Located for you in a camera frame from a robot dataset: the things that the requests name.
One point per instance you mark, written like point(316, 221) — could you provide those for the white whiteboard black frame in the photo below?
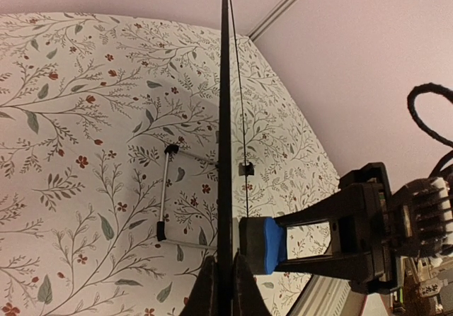
point(229, 162)

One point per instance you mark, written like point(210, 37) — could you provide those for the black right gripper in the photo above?
point(361, 227)

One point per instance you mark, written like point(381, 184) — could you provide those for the black whiteboard stand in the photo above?
point(245, 169)

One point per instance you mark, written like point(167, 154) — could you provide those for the blue whiteboard eraser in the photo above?
point(263, 243)

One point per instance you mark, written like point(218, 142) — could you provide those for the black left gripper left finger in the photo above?
point(202, 300)

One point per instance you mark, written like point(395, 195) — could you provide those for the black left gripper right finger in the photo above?
point(247, 300)

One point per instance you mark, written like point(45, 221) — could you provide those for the right aluminium corner post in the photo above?
point(270, 18)

